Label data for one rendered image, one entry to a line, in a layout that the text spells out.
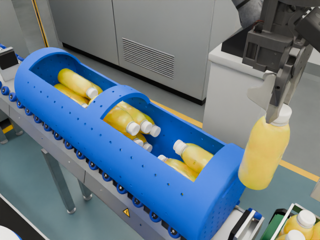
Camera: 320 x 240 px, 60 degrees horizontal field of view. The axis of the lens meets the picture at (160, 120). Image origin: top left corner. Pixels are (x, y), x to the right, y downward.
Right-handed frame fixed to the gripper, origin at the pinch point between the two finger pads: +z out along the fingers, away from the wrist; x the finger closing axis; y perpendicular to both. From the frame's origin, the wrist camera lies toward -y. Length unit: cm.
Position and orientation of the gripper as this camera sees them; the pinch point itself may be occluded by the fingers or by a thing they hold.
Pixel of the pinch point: (279, 112)
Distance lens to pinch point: 52.9
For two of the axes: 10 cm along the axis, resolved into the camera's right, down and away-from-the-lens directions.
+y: -7.6, -4.2, 5.0
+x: -6.5, 5.0, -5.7
